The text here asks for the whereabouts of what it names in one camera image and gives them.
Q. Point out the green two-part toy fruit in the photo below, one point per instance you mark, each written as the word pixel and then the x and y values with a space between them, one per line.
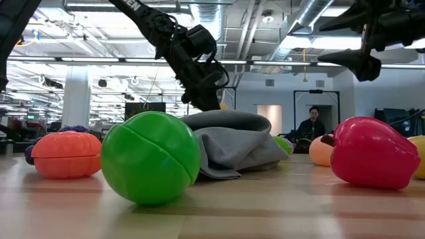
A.
pixel 149 159

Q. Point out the purple toy grapes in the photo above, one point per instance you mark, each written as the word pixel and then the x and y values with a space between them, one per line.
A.
pixel 76 128

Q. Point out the potted succulent plant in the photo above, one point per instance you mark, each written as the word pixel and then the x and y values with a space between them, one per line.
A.
pixel 136 113

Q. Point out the white pillar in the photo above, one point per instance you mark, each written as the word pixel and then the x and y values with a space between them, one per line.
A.
pixel 76 96

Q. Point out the small yellow toy produce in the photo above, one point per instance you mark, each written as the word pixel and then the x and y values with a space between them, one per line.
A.
pixel 224 106

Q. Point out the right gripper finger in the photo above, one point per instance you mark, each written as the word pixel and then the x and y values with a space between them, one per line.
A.
pixel 348 16
pixel 358 64

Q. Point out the dark background monitors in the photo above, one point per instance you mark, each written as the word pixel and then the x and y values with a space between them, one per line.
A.
pixel 395 119

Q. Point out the black screen panel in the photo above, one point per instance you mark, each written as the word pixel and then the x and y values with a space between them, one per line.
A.
pixel 156 107

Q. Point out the black frame stand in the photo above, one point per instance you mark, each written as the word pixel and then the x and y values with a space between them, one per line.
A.
pixel 315 91

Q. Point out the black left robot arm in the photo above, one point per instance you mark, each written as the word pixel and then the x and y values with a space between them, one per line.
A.
pixel 13 33

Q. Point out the black beam with light strips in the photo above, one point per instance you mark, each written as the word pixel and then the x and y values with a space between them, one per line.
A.
pixel 282 63

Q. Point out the yellow toy lemon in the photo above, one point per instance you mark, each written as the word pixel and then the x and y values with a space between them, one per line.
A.
pixel 421 156

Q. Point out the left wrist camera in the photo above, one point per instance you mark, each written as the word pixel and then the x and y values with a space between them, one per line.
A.
pixel 201 40

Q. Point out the peach toy fruit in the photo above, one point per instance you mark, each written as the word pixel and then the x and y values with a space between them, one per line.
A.
pixel 318 152

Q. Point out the small green toy fruit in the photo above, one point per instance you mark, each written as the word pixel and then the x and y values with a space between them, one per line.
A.
pixel 282 145

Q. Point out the person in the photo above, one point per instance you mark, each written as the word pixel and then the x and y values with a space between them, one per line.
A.
pixel 310 127

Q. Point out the red toy bell pepper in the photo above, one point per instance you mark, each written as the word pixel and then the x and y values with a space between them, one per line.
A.
pixel 372 156

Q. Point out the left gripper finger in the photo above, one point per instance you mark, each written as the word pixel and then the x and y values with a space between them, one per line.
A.
pixel 202 93

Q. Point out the grey cloth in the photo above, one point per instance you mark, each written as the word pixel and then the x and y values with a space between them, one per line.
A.
pixel 239 146

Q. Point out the orange toy pumpkin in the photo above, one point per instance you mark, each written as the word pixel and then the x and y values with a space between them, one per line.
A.
pixel 66 156

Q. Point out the silver ceiling air duct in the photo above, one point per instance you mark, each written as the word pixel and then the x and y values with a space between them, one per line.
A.
pixel 312 13
pixel 207 15

